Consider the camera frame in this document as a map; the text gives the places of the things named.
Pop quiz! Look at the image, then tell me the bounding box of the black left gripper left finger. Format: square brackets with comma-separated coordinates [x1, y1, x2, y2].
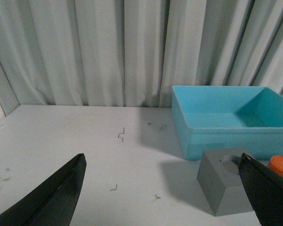
[0, 153, 87, 226]

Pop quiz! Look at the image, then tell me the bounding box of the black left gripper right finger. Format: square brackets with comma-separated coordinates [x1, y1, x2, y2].
[239, 153, 283, 226]

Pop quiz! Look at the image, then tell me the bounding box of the gray cube with round hole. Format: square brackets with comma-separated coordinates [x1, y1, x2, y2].
[197, 148, 253, 217]

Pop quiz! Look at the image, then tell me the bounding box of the light blue plastic box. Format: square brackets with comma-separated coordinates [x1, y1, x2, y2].
[172, 86, 283, 160]

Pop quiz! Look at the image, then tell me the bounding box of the orange cylinder part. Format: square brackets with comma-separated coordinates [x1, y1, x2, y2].
[267, 155, 283, 177]

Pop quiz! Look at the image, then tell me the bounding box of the white pleated curtain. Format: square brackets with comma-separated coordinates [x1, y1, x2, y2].
[0, 0, 283, 117]

